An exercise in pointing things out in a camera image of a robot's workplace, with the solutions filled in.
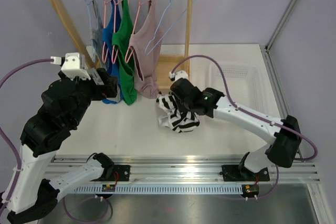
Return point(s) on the grey tank top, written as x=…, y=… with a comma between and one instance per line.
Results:
x=96, y=31

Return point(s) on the pink hanger under green top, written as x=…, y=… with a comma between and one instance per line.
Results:
x=114, y=51

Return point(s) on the black white striped tank top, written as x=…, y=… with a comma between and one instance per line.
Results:
x=176, y=118

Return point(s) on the pink hanger under blue top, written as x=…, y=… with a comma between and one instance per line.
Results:
x=104, y=50

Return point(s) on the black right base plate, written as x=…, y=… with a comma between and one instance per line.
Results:
x=231, y=172

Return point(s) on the mauve pink tank top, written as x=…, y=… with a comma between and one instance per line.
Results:
x=146, y=46

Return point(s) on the blue tank top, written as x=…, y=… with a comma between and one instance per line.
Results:
x=107, y=37

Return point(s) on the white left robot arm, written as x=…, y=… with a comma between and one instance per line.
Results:
x=64, y=105

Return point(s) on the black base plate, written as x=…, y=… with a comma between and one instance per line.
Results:
x=231, y=172
x=121, y=173

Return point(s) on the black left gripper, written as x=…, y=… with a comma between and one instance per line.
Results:
x=108, y=89

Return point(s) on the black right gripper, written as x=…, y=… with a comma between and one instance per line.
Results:
x=178, y=100

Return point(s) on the white perforated plastic basket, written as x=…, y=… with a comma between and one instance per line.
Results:
x=249, y=86

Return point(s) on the white slotted cable duct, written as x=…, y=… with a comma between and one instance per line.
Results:
x=161, y=189

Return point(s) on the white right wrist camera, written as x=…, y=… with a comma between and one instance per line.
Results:
x=174, y=76

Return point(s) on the aluminium corner frame post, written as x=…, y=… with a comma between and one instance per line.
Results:
x=280, y=25

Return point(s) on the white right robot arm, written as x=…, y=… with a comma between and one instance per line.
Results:
x=280, y=137

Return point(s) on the green tank top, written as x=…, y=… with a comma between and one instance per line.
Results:
x=120, y=40

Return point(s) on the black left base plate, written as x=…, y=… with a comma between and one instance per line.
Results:
x=121, y=173

